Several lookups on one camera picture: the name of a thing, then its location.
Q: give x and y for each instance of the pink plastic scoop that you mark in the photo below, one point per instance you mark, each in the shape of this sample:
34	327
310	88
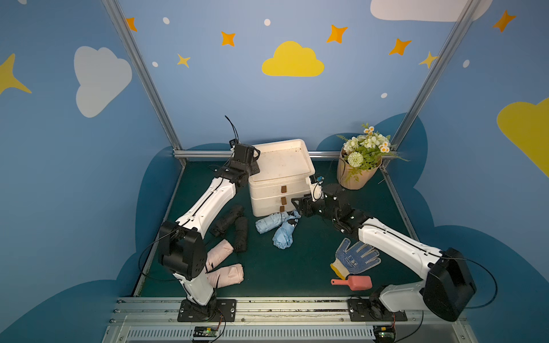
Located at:
354	282

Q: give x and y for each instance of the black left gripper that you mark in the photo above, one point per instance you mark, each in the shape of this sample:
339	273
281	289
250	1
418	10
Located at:
247	155

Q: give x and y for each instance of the white and green flowers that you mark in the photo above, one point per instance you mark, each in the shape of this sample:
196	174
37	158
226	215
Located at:
370	142

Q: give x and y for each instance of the aluminium frame right floor rail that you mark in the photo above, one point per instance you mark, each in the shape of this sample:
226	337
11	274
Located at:
400	207

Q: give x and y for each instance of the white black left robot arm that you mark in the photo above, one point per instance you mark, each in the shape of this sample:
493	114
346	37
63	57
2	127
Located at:
181	246

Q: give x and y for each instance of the blue dotted work glove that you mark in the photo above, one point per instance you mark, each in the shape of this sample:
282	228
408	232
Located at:
354	259

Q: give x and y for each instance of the tan ribbed flower pot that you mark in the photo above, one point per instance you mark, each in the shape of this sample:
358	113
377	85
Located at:
355	170

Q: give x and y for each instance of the aluminium frame post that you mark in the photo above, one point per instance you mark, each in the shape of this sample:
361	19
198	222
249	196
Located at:
117	17
446	53

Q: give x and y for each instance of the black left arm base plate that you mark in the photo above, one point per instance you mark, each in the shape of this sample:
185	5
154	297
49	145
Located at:
215	310

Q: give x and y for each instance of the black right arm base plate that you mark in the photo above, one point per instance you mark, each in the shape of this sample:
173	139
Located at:
362	310

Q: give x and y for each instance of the aluminium frame back rail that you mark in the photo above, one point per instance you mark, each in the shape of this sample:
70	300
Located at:
213	154

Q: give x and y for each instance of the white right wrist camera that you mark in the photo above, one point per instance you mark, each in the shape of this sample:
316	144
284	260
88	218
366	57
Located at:
316	187

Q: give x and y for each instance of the aluminium frame right post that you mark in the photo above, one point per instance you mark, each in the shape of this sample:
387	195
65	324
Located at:
446	53

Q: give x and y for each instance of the aluminium frame left post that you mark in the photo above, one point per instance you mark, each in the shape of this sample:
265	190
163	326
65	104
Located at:
117	17

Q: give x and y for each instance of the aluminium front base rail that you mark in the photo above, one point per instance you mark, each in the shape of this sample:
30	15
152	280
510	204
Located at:
275	319

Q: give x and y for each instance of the white three drawer cabinet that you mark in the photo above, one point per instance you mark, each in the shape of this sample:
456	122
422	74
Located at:
285	167

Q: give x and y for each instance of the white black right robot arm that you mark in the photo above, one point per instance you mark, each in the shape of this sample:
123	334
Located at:
446	285

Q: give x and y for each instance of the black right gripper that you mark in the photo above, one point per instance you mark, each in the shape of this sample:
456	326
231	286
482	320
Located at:
309	206

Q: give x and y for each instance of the light blue umbrella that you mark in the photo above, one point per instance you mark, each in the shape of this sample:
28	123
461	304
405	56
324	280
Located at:
283	237
273	221

